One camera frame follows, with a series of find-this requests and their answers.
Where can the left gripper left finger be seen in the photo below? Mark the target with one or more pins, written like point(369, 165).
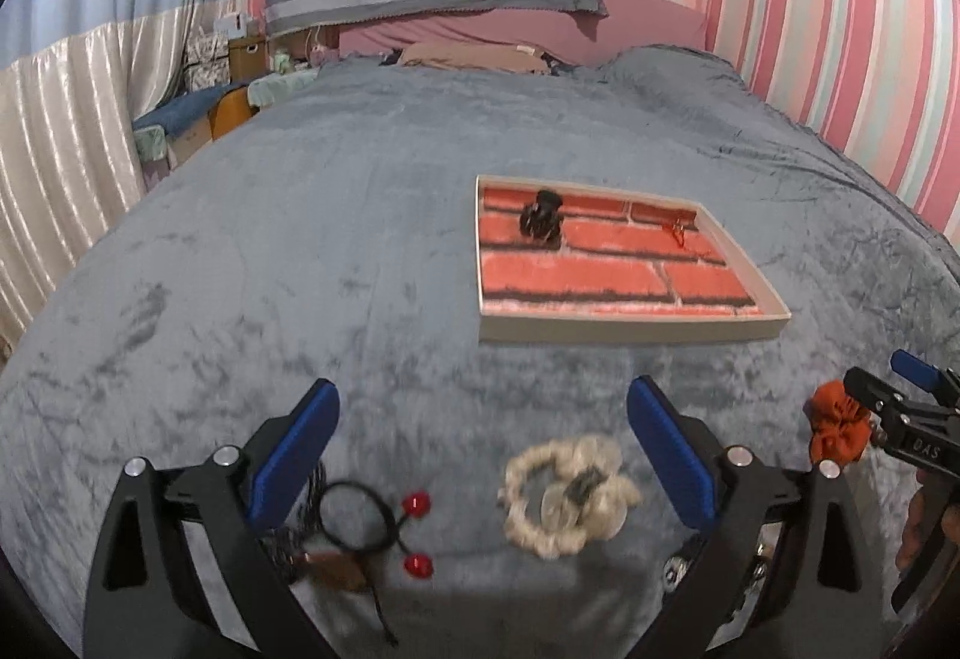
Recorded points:
point(144, 596)

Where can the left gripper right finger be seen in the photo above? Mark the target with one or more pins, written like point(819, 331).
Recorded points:
point(777, 565)

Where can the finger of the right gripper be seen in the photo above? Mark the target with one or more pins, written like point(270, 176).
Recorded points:
point(916, 371)
point(870, 391)

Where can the orange fabric scrunchie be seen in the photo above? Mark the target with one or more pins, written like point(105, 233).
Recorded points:
point(840, 426)

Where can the cream fluffy scrunchie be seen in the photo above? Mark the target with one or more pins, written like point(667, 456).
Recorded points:
point(588, 499)

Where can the right hand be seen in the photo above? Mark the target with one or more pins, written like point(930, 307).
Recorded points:
point(912, 538)

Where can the small red charm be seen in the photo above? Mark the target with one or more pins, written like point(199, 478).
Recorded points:
point(676, 229)

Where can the tray with brick pattern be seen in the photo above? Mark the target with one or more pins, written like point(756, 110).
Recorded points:
point(617, 277)

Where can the black hair claw clip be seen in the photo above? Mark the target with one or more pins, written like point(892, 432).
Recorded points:
point(542, 219)

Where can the pink headboard cushion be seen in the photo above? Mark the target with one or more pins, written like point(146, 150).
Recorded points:
point(577, 38)

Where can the blue folded cloth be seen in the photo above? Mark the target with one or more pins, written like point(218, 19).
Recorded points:
point(178, 114)

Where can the beige folded cloth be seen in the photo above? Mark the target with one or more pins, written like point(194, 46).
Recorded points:
point(458, 56)

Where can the brown storage box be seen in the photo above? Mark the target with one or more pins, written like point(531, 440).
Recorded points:
point(247, 58)

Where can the blue white curtain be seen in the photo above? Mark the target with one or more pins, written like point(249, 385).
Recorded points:
point(75, 75)

